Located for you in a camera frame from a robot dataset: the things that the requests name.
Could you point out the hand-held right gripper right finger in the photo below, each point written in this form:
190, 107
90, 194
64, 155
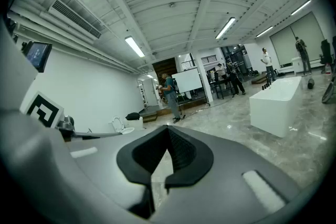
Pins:
215, 191

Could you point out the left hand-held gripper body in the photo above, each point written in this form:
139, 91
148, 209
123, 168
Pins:
46, 108

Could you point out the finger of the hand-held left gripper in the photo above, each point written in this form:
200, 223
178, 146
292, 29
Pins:
99, 136

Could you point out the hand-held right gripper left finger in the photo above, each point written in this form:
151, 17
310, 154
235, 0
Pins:
105, 165

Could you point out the white toilet with open lid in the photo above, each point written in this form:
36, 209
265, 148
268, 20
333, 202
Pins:
118, 123

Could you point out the black bag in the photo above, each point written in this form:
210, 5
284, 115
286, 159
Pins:
132, 116

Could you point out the black chest screen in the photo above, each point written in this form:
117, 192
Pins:
38, 55

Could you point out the wooden floor platform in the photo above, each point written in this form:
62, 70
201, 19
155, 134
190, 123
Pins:
157, 112

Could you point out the white shelf cabinet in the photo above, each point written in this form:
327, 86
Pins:
148, 91

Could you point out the white ceiling air vent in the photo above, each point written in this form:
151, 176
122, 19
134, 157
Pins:
76, 19

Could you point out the brown wooden staircase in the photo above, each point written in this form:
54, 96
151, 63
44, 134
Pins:
164, 66

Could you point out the long ceiling light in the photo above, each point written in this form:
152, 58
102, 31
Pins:
134, 46
300, 7
225, 28
264, 31

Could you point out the whiteboard on stand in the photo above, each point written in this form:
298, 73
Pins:
187, 80

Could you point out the black table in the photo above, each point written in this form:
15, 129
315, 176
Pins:
220, 86

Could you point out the white counter block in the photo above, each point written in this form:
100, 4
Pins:
275, 105

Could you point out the black cylinder speaker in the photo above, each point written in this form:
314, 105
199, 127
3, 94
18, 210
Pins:
310, 83

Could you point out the grey roller blind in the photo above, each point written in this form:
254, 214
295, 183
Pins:
311, 34
283, 47

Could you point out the black office chair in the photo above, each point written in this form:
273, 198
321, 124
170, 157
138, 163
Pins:
326, 51

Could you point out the white pedestal cabinet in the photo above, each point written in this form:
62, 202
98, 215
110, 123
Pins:
298, 66

